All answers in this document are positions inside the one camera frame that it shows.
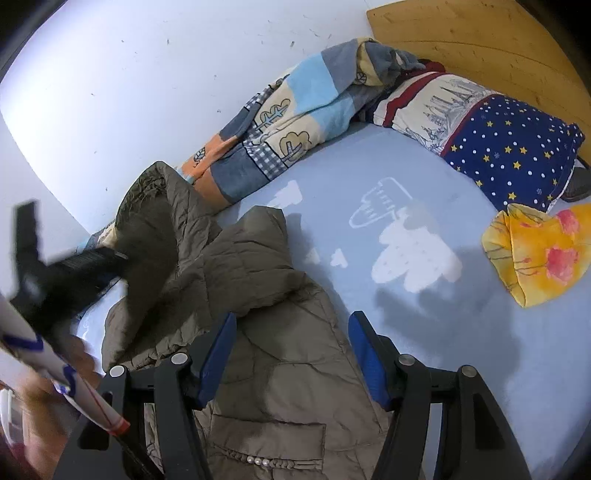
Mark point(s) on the patchwork printed quilt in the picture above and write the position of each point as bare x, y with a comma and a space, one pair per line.
300, 106

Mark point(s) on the light blue cloud bed sheet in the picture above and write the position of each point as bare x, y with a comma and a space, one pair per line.
461, 346

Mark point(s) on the yellow floral cloth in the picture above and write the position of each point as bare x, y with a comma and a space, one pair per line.
540, 258

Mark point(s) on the dark grey object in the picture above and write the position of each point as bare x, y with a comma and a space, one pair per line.
579, 184

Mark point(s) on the person's left hand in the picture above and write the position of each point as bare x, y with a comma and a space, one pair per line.
41, 429

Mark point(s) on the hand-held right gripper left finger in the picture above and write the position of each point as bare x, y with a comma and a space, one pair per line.
217, 351

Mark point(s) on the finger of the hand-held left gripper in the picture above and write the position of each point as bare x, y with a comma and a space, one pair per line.
69, 272

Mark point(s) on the olive quilted jacket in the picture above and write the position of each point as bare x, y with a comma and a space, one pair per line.
277, 323

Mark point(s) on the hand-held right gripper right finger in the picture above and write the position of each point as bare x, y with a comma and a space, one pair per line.
364, 356

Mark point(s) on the wooden headboard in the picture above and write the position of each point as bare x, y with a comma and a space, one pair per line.
485, 41

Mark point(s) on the navy star printed pillow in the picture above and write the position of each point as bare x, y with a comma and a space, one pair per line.
508, 138

